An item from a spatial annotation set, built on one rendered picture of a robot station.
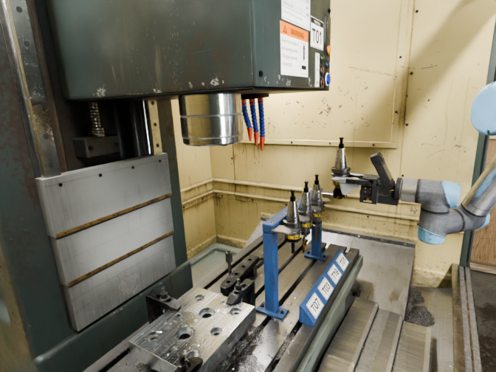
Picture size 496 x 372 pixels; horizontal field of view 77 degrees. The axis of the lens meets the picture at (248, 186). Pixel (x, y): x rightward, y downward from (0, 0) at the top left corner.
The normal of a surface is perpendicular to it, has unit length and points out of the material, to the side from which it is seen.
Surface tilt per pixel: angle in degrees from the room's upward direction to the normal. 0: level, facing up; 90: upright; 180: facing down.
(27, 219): 90
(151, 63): 90
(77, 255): 90
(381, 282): 24
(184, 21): 90
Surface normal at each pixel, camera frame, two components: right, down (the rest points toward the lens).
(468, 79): -0.52, 0.25
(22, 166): 0.85, 0.10
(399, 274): -0.26, -0.78
